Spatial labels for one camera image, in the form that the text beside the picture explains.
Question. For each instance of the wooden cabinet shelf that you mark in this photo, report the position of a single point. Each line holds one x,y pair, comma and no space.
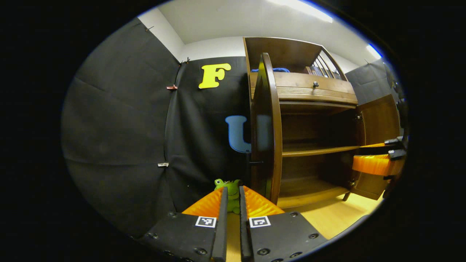
313,150

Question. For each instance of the wooden drawer with black knob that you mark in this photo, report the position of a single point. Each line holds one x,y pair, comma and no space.
327,89

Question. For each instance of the green frog toy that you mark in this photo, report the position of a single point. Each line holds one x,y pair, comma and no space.
231,187

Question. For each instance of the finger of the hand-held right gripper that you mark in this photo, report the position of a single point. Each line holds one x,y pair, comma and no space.
391,142
375,164

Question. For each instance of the wooden shoe cabinet door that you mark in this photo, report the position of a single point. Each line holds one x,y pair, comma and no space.
267,127
378,120

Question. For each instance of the blue towel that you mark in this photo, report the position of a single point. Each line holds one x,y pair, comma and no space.
278,70

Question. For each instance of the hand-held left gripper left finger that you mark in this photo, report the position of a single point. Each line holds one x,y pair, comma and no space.
220,233

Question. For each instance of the black clip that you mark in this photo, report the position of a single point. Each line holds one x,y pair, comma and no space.
185,60

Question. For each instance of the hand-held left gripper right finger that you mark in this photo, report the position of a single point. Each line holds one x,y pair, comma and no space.
245,233

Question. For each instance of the wooden shoe cabinet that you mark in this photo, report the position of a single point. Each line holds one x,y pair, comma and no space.
284,51

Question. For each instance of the black backdrop cloth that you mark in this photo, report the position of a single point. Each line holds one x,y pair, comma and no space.
120,127

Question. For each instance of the small ceiling light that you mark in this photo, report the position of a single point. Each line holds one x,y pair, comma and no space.
374,51

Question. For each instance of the large ceiling light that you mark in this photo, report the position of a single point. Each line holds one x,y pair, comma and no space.
305,9

